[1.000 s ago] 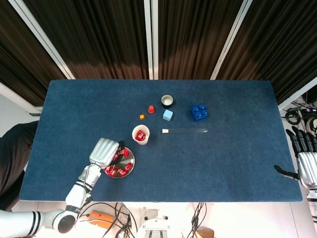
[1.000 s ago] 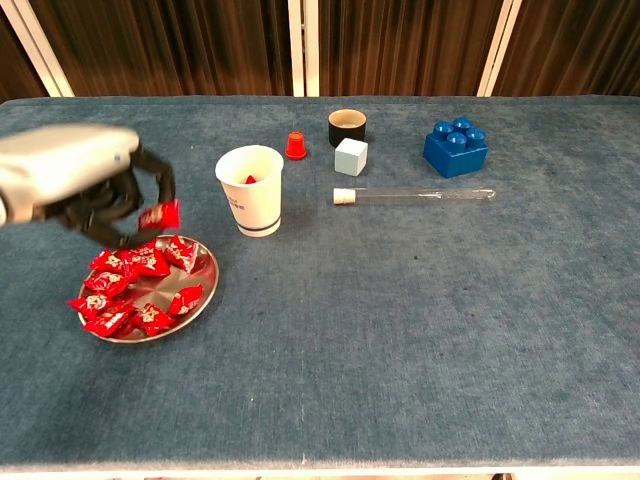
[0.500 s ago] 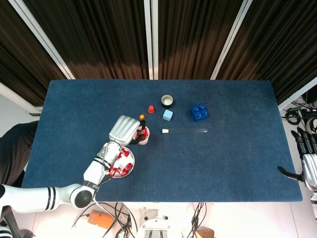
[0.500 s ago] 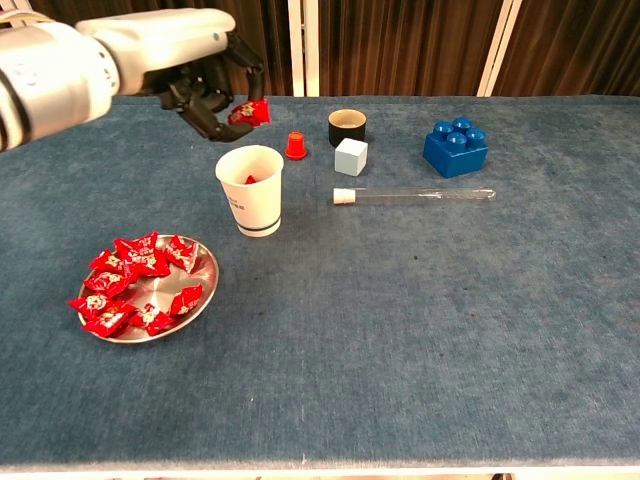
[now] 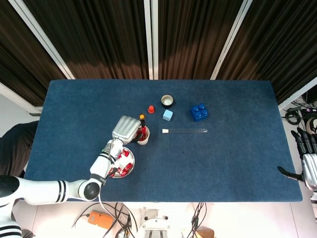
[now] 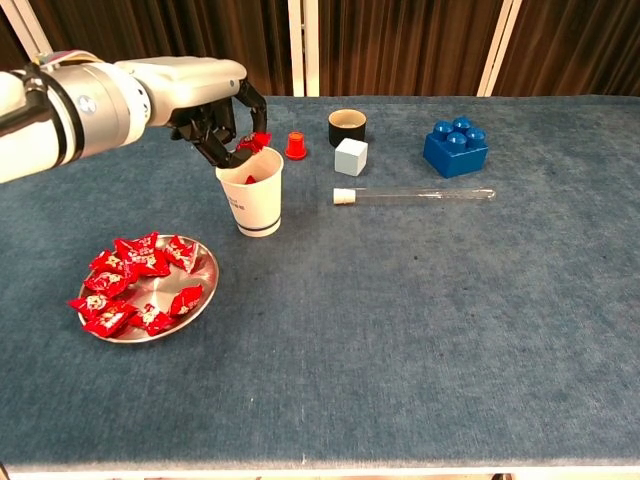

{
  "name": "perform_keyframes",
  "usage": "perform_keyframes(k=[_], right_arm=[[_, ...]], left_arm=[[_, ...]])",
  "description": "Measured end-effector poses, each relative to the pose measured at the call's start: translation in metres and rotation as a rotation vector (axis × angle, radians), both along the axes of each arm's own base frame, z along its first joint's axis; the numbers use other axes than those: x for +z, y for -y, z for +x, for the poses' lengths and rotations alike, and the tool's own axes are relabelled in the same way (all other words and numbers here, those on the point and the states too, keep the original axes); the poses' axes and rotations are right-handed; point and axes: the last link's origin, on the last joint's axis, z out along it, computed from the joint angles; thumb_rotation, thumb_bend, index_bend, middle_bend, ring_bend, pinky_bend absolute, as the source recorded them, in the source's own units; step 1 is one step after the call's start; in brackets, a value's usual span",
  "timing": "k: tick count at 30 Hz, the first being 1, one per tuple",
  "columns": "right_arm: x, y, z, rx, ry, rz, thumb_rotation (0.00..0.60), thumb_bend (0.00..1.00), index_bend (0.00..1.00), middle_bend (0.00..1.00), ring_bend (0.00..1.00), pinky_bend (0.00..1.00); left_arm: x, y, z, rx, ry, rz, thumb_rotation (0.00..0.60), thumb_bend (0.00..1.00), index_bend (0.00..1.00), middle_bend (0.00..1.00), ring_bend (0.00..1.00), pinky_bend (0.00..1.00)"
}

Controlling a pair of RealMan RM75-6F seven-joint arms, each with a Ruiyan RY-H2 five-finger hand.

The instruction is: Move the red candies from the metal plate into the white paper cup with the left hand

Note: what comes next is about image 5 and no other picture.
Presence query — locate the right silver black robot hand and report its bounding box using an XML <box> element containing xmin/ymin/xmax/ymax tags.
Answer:
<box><xmin>277</xmin><ymin>127</ymin><xmax>317</xmax><ymax>191</ymax></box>

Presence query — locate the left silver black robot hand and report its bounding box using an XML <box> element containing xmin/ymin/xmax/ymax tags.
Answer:
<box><xmin>111</xmin><ymin>115</ymin><xmax>149</xmax><ymax>145</ymax></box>

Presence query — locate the white paper cup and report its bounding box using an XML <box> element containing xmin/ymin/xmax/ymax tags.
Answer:
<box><xmin>135</xmin><ymin>125</ymin><xmax>151</xmax><ymax>146</ymax></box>

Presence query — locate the round steel plate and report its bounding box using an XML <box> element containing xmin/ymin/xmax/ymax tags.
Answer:
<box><xmin>108</xmin><ymin>146</ymin><xmax>136</xmax><ymax>179</ymax></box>

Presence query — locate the white black round device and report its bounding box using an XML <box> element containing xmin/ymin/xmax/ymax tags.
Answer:
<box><xmin>306</xmin><ymin>118</ymin><xmax>317</xmax><ymax>134</ymax></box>

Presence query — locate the light blue cube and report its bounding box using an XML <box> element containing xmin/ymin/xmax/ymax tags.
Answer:
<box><xmin>162</xmin><ymin>109</ymin><xmax>174</xmax><ymax>122</ymax></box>

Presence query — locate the black roll beige inside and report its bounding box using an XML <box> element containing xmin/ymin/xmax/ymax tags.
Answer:
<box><xmin>160</xmin><ymin>95</ymin><xmax>175</xmax><ymax>109</ymax></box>

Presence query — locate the glass test tube white stopper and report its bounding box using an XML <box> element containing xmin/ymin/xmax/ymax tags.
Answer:
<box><xmin>162</xmin><ymin>128</ymin><xmax>208</xmax><ymax>135</ymax></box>

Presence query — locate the blue building block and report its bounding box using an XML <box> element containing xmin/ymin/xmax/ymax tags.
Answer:
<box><xmin>190</xmin><ymin>103</ymin><xmax>210</xmax><ymax>122</ymax></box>

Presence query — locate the blue felt table cover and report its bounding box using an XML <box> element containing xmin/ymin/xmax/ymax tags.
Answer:
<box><xmin>23</xmin><ymin>79</ymin><xmax>303</xmax><ymax>203</ymax></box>

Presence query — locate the dark brown curtain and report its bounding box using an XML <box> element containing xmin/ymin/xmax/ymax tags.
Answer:
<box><xmin>215</xmin><ymin>0</ymin><xmax>317</xmax><ymax>105</ymax></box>
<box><xmin>23</xmin><ymin>0</ymin><xmax>149</xmax><ymax>80</ymax></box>
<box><xmin>158</xmin><ymin>0</ymin><xmax>246</xmax><ymax>80</ymax></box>
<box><xmin>0</xmin><ymin>0</ymin><xmax>72</xmax><ymax>107</ymax></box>

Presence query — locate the orange box device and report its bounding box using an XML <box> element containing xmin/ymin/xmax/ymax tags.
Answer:
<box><xmin>88</xmin><ymin>210</ymin><xmax>116</xmax><ymax>230</ymax></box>

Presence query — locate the white robot torso base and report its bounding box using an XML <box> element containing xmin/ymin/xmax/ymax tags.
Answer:
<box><xmin>136</xmin><ymin>215</ymin><xmax>171</xmax><ymax>238</ymax></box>

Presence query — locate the brown cardboard box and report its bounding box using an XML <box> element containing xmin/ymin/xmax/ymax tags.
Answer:
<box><xmin>195</xmin><ymin>227</ymin><xmax>215</xmax><ymax>238</ymax></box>

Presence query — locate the coiled black cable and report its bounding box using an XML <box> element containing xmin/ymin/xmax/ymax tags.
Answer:
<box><xmin>284</xmin><ymin>109</ymin><xmax>302</xmax><ymax>124</ymax></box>

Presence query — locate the white frame post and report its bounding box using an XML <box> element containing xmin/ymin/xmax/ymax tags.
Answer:
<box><xmin>277</xmin><ymin>76</ymin><xmax>317</xmax><ymax>112</ymax></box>
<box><xmin>144</xmin><ymin>0</ymin><xmax>154</xmax><ymax>80</ymax></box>
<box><xmin>0</xmin><ymin>81</ymin><xmax>43</xmax><ymax>114</ymax></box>
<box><xmin>8</xmin><ymin>0</ymin><xmax>76</xmax><ymax>80</ymax></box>
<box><xmin>151</xmin><ymin>0</ymin><xmax>159</xmax><ymax>80</ymax></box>
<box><xmin>210</xmin><ymin>0</ymin><xmax>254</xmax><ymax>80</ymax></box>

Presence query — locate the black cable bundle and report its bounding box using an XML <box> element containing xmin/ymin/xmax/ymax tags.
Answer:
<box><xmin>185</xmin><ymin>202</ymin><xmax>208</xmax><ymax>238</ymax></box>
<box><xmin>71</xmin><ymin>202</ymin><xmax>139</xmax><ymax>238</ymax></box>

